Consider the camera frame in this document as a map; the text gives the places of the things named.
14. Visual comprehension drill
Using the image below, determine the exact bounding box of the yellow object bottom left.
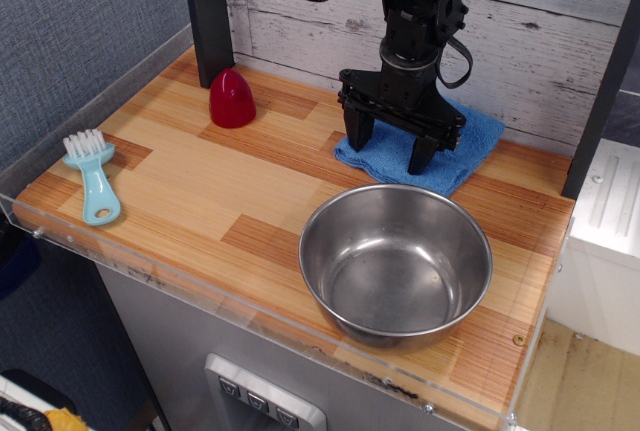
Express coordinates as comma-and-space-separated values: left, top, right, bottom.
45, 408, 88, 431

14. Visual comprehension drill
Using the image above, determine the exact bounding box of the light blue scrub brush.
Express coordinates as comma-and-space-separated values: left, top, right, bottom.
63, 129, 121, 226

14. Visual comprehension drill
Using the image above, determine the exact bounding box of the dark grey right post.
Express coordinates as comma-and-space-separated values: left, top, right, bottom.
561, 0, 639, 200

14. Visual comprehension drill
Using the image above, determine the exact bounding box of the white appliance at right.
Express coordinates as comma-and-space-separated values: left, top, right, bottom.
547, 139, 639, 355

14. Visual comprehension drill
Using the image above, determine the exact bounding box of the silver dispenser panel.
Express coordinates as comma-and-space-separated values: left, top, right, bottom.
205, 353, 327, 431

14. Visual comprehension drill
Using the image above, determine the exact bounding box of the red egg-shaped object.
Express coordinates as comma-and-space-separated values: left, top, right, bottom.
209, 68, 257, 129

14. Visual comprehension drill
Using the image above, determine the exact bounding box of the blue cloth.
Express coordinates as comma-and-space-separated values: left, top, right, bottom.
334, 101, 505, 197

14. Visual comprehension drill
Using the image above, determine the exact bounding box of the stainless steel pot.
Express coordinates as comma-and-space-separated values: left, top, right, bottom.
298, 184, 493, 353

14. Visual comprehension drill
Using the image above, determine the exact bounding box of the dark grey vertical post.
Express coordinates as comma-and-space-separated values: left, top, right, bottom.
187, 0, 234, 88

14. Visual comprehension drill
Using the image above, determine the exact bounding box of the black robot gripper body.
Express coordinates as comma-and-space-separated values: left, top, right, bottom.
339, 53, 466, 151

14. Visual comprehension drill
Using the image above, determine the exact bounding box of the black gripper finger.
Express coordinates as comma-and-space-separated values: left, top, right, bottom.
407, 136, 438, 175
343, 104, 375, 152

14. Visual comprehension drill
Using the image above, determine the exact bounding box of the clear acrylic table guard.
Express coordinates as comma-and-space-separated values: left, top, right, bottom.
2, 180, 574, 430

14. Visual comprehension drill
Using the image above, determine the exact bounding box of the black corrugated hose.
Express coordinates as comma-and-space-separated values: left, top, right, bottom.
0, 395, 51, 431

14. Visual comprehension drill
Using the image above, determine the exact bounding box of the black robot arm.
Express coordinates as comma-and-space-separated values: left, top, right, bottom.
339, 0, 471, 175

